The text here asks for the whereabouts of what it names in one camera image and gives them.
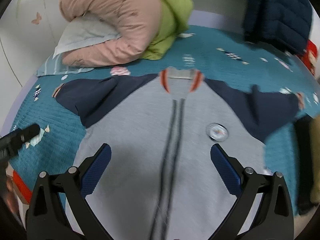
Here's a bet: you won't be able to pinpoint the grey navy sweatshirt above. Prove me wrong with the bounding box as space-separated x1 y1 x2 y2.
53 68 303 239

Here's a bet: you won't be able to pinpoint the beige folded trousers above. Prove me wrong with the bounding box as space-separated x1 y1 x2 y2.
310 115 320 204

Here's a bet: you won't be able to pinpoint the light blue striped pillow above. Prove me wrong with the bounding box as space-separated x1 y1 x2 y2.
36 12 121 77

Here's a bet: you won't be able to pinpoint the pink puffer jacket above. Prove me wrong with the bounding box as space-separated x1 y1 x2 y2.
59 0 161 67

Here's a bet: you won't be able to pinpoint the green puffer jacket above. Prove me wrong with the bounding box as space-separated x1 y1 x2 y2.
141 0 194 60

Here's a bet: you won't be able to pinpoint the navy yellow puffer jacket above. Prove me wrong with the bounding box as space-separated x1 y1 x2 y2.
242 0 312 55

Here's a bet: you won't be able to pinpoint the black folded garment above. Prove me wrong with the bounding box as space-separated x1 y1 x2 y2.
293 114 314 215

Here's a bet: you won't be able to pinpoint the teal quilted bedspread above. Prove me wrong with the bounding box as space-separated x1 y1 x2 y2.
7 24 320 215

